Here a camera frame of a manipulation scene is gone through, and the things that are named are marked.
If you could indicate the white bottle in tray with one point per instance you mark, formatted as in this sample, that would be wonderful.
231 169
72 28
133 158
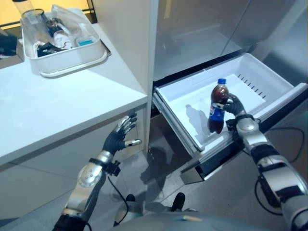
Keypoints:
63 38

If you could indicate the open white freezer drawer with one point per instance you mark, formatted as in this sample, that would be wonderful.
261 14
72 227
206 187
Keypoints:
216 106

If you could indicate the clear plastic bag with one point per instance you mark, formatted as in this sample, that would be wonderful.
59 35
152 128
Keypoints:
72 21

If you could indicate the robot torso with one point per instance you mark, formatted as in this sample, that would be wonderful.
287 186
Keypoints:
163 220

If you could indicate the white plastic tray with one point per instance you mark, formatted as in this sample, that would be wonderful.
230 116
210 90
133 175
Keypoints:
65 53

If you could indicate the stainless steel refrigerator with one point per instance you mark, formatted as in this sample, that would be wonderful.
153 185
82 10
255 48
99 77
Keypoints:
216 36

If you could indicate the black packet in tray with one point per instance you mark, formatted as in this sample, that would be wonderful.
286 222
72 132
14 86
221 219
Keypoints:
47 49

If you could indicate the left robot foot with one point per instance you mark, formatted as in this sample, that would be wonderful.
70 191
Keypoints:
130 198

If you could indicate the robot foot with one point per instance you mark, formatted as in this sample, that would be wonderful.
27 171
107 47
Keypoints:
130 198
178 201

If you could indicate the clear glass cup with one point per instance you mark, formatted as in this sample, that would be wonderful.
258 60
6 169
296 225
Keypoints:
32 21

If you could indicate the small blue white packet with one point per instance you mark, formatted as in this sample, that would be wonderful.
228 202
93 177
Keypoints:
84 41

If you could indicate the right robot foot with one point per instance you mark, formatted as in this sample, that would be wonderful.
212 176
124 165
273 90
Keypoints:
178 201

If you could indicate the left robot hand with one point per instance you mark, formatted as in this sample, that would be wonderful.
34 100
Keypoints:
115 142

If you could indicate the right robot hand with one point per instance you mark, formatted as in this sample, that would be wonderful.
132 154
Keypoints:
235 106

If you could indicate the cola bottle blue label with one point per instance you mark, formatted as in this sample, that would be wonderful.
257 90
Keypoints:
217 106

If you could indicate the white counter cabinet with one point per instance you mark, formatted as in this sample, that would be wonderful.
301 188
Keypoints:
60 108

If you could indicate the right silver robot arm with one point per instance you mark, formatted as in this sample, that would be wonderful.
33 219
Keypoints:
272 163

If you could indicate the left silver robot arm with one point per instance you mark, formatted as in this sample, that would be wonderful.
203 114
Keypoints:
84 178

